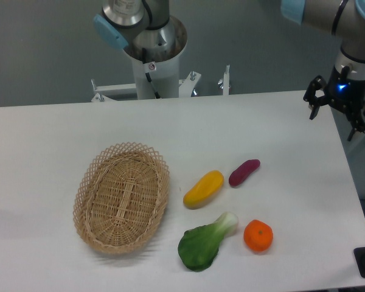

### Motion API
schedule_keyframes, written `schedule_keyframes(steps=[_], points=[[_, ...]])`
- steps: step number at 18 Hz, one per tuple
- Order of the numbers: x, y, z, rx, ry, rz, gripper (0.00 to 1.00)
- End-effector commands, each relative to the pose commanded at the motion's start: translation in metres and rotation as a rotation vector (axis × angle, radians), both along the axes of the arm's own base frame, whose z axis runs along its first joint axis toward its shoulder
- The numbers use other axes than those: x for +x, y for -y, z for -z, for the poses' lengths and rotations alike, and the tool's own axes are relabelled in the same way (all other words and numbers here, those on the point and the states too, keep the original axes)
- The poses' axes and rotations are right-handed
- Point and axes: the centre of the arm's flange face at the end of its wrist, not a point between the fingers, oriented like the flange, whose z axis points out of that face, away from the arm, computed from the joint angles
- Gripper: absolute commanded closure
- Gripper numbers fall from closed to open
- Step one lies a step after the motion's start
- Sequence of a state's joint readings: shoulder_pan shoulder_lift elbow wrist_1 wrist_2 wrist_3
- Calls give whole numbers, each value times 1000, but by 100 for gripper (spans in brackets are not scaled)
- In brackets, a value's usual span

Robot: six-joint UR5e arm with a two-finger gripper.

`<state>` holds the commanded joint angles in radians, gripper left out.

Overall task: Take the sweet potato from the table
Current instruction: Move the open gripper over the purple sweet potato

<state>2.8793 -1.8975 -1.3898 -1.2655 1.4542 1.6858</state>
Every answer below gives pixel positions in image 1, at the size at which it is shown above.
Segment oval woven wicker basket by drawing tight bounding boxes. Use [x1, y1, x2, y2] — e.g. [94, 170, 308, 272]
[73, 142, 170, 255]

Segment orange tangerine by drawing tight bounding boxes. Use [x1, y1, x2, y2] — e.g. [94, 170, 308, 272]
[243, 220, 274, 252]

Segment black cable on pedestal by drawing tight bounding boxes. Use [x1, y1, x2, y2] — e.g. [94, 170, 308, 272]
[141, 48, 161, 100]

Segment silver robot arm base joint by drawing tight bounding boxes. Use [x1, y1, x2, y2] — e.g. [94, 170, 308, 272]
[93, 0, 187, 63]

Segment green bok choy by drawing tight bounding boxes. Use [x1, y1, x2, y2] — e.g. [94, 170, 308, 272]
[177, 212, 238, 272]

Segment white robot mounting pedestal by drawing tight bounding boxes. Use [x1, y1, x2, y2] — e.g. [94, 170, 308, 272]
[90, 18, 232, 102]

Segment yellow mango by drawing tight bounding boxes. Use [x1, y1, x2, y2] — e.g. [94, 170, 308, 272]
[183, 170, 224, 209]

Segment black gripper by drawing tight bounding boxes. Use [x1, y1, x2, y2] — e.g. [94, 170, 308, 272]
[303, 68, 365, 141]

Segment purple sweet potato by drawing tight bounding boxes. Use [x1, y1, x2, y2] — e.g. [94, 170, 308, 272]
[228, 159, 261, 187]

